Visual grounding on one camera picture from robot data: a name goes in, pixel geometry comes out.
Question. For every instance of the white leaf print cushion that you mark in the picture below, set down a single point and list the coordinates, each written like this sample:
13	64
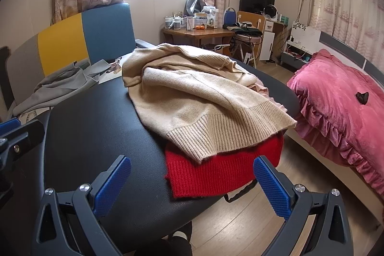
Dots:
30	116

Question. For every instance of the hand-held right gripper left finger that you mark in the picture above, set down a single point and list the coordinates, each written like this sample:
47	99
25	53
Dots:
112	187

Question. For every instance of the red knit sweater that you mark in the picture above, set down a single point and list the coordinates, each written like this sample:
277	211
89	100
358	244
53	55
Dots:
210	175

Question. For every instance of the white bear print cushion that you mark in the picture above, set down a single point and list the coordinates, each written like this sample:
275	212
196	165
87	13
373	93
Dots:
108	77

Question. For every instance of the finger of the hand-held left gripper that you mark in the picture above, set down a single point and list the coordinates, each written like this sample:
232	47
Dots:
27	134

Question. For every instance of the cluster of bottles and jars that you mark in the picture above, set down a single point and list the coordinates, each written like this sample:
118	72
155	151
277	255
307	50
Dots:
183	23

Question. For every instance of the grey nightstand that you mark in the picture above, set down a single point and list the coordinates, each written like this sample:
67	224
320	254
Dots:
292	56

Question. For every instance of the pink garment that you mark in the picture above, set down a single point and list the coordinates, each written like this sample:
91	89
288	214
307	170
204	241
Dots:
270	94

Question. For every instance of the white desk fan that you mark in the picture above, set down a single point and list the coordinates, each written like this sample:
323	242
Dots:
271	12

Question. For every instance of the white floral paper bag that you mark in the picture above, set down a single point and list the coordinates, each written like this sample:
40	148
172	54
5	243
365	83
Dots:
303	32

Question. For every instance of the white carton box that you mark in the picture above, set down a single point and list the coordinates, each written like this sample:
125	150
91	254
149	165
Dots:
211	17

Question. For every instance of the grey yellow blue sofa chair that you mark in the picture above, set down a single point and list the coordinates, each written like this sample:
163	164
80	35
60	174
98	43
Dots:
60	43

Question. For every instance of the white grey bed frame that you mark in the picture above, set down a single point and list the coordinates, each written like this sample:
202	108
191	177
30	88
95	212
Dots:
339	44

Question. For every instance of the wooden folding chair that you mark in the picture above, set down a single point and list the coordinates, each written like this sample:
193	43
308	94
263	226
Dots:
250	19

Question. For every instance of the grey hoodie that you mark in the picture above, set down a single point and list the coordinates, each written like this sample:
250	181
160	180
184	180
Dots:
60	85

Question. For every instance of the dark clothes pile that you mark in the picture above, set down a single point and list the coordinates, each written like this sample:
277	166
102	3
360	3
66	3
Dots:
244	29

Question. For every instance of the white cabinet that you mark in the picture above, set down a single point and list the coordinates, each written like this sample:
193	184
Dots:
267	43

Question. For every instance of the white power strip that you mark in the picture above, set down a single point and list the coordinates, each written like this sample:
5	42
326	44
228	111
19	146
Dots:
247	58

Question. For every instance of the black monitor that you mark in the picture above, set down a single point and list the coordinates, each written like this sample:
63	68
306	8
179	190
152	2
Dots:
255	1

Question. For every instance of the beige knit sweater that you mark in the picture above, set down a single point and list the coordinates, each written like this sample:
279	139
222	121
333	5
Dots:
186	100

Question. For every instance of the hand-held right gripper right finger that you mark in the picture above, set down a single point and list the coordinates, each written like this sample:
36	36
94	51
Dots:
271	190

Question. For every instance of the wooden desk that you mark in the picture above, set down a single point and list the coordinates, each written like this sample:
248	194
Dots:
198	37

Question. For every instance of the pink ruffled blanket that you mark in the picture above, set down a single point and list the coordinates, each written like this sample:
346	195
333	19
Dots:
336	100

